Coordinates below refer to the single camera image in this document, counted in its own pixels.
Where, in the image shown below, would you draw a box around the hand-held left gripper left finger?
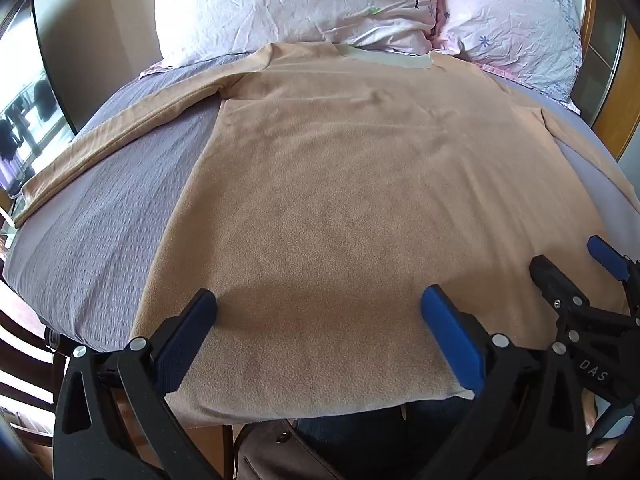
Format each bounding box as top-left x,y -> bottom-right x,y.
52,287 -> 221,480

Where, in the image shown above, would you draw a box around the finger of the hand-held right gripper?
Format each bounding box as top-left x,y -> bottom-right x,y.
529,254 -> 603,323
587,234 -> 640,313

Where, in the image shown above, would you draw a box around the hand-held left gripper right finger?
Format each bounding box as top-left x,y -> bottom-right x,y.
421,284 -> 591,480

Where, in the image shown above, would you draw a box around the tan long-sleeve shirt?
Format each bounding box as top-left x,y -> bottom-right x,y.
12,41 -> 632,429

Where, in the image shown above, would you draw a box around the person's right hand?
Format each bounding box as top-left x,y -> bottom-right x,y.
581,389 -> 622,467

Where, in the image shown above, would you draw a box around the grey bed sheet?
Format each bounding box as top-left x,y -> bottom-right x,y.
2,50 -> 635,357

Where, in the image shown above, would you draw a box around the wooden headboard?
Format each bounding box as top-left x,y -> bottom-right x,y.
575,0 -> 640,162

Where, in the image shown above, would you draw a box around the person's jeans legs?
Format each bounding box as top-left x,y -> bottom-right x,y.
294,394 -> 477,480

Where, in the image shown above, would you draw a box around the brown jacket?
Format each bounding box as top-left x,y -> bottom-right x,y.
234,419 -> 341,480

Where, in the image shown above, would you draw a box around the dark wooden chair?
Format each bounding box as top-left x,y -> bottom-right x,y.
0,277 -> 68,463

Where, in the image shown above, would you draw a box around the pink floral pillow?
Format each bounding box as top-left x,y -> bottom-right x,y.
434,0 -> 587,113

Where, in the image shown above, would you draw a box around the black framed window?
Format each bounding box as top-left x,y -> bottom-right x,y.
0,0 -> 81,202

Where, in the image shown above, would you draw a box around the white floral pillow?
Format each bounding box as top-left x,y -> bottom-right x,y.
152,0 -> 445,69

